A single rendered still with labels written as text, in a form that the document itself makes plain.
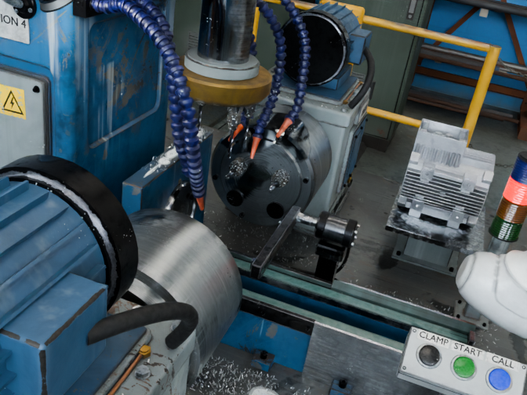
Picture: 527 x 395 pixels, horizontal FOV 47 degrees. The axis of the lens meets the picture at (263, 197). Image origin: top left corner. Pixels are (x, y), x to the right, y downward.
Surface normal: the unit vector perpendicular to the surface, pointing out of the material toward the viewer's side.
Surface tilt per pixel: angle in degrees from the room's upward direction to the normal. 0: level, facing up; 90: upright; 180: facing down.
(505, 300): 86
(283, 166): 90
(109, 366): 0
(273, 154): 90
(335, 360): 90
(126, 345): 0
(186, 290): 39
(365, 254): 0
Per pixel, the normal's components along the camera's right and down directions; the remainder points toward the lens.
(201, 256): 0.66, -0.54
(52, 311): 0.15, -0.87
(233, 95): 0.27, 0.50
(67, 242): 0.80, -0.35
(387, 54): -0.36, 0.40
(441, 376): -0.08, -0.45
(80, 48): 0.93, 0.28
